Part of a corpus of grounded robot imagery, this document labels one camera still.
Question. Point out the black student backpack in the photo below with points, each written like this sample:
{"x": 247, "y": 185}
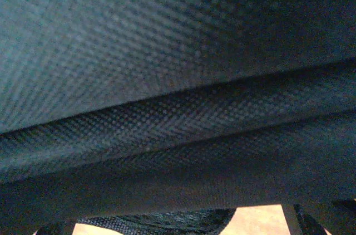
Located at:
{"x": 166, "y": 116}

